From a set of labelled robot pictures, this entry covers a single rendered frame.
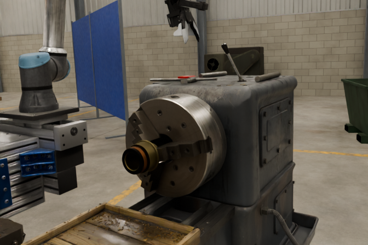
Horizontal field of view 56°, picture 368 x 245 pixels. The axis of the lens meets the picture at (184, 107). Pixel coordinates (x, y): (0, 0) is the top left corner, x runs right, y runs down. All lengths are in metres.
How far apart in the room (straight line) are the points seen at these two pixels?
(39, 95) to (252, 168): 0.86
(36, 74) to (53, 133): 0.25
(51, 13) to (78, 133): 0.53
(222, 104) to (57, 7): 0.84
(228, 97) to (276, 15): 9.94
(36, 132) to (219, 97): 0.73
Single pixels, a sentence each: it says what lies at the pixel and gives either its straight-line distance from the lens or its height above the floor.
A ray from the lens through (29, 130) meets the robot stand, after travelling 1.49.
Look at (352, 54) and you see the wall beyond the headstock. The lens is 10.86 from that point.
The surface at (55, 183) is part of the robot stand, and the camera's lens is 1.44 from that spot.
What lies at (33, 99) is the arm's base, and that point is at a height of 1.21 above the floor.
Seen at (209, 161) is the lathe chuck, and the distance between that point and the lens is 1.00.
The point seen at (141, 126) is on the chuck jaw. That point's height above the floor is 1.16.
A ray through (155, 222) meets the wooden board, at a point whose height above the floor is 0.89.
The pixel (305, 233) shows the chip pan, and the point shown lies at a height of 0.54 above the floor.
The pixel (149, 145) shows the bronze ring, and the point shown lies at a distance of 0.98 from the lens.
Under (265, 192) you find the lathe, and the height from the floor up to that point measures 0.86.
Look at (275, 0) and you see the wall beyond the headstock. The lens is 11.10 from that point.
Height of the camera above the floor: 1.37
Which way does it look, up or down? 9 degrees down
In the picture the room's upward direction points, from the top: 2 degrees counter-clockwise
